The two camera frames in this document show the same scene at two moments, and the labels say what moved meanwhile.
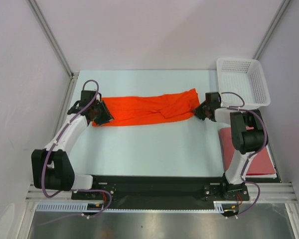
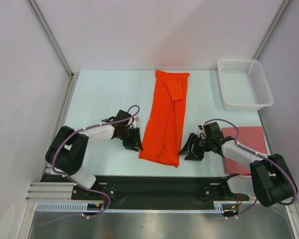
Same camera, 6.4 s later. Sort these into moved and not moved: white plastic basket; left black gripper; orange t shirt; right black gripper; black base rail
Moved: orange t shirt; right black gripper; left black gripper
Not moved: black base rail; white plastic basket
